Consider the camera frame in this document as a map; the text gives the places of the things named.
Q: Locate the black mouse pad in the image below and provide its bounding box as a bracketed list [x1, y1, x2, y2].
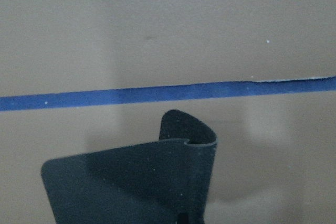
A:
[41, 110, 217, 223]

